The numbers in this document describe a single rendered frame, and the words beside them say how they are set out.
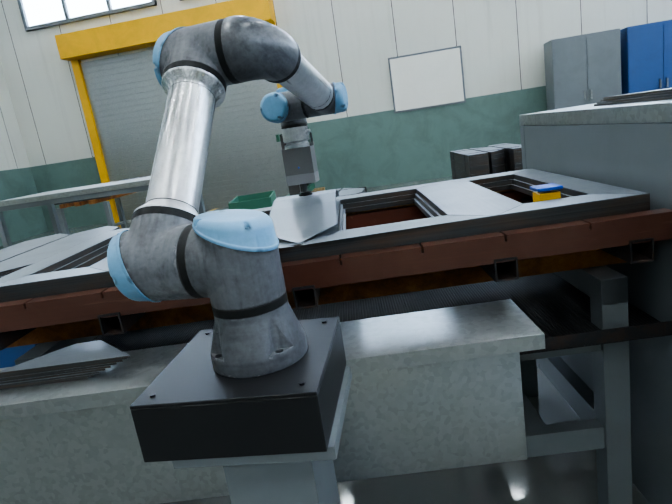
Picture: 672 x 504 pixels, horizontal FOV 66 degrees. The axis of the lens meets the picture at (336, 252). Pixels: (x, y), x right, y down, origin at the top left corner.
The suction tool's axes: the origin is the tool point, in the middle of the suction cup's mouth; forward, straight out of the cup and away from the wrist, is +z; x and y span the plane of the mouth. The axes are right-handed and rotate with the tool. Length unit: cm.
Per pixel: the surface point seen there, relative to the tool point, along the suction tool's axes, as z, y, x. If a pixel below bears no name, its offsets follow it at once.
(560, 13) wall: -151, -289, -807
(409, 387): 40, -26, 42
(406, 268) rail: 13.4, -28.2, 38.0
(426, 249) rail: 10, -33, 37
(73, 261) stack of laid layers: 7, 67, 17
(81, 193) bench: -1, 225, -221
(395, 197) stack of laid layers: 7.1, -24.4, -30.7
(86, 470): 50, 51, 52
